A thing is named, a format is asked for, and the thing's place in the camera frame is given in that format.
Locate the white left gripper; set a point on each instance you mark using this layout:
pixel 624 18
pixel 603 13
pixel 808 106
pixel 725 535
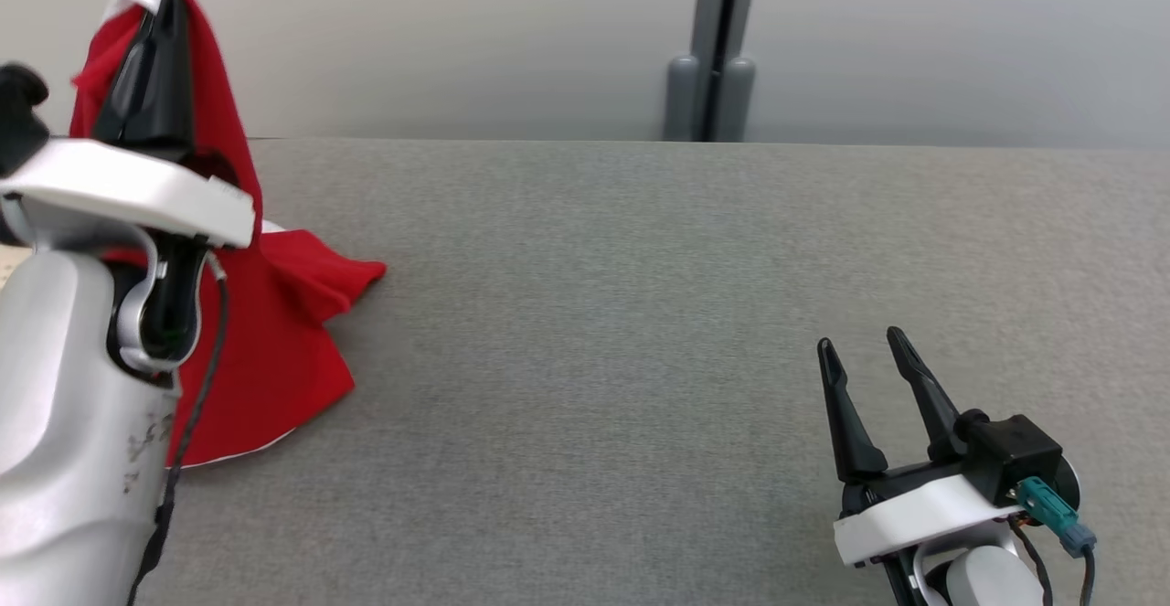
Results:
pixel 137 186

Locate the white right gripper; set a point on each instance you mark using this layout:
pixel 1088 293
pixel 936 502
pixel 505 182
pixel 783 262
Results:
pixel 914 515

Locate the red shorts with white band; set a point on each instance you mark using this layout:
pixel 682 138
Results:
pixel 274 332

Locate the white grey robot left arm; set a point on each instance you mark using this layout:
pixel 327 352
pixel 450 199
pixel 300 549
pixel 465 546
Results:
pixel 55 423

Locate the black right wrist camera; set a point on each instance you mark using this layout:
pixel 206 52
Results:
pixel 1015 451

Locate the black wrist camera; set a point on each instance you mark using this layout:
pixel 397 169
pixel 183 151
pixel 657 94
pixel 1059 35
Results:
pixel 1015 451
pixel 18 122

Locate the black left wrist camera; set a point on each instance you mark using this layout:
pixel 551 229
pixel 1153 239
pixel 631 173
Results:
pixel 18 122

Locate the teal right camera connector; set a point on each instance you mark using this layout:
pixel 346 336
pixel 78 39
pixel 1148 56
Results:
pixel 1047 505

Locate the grey partition post two feet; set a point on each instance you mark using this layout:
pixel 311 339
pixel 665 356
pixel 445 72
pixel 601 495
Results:
pixel 722 39

